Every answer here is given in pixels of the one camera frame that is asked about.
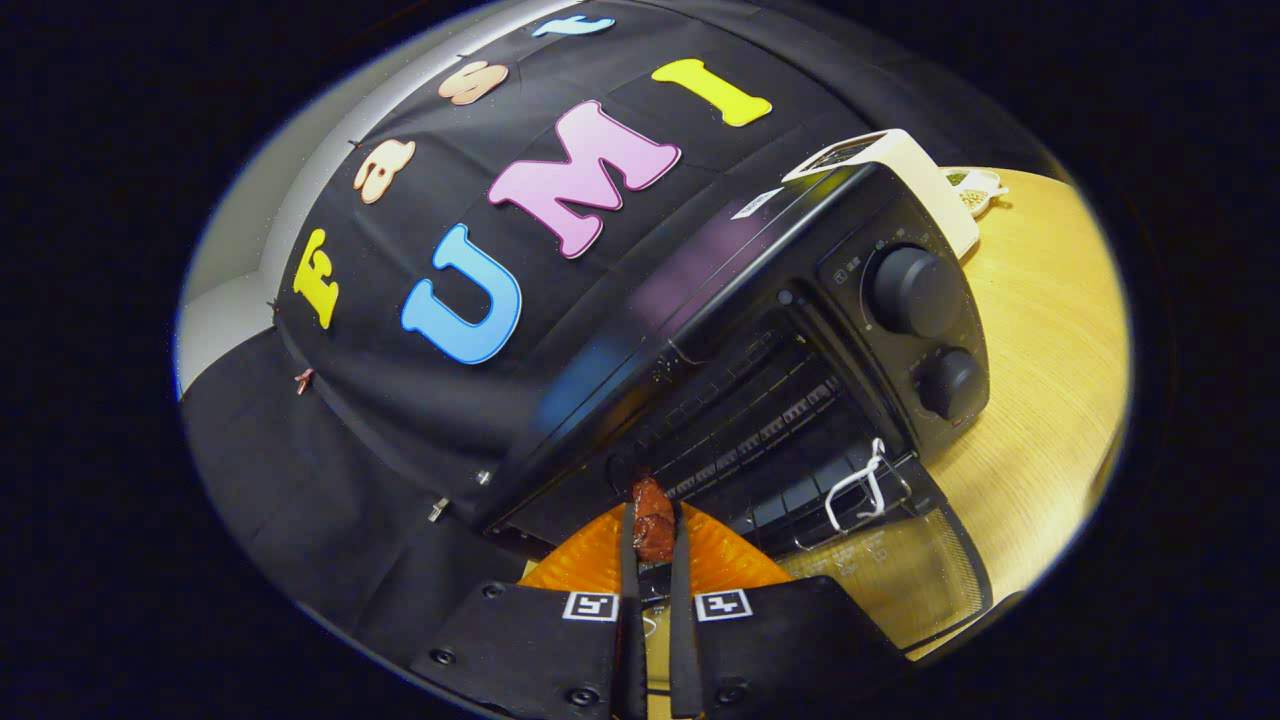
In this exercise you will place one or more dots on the white dish with green food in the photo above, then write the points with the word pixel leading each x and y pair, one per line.
pixel 975 195

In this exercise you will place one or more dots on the brown meat piece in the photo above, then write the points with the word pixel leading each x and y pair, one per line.
pixel 653 525

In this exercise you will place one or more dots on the white toaster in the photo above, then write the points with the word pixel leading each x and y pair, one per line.
pixel 920 175

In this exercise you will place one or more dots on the black toaster oven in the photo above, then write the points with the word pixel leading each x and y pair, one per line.
pixel 700 270

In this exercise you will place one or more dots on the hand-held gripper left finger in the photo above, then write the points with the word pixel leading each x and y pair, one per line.
pixel 632 620

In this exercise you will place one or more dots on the metal clip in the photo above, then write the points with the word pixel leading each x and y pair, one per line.
pixel 438 510

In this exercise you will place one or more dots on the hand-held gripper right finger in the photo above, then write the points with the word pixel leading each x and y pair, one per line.
pixel 685 640

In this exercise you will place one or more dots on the red clip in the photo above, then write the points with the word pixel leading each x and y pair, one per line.
pixel 304 380

